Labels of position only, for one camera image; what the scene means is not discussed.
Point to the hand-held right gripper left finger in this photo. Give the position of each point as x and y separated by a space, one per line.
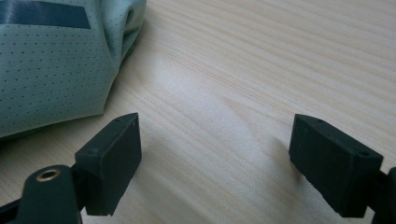
109 161

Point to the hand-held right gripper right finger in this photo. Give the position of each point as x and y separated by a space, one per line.
333 165

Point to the grey-green T-shirt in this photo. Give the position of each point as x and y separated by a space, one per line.
53 71

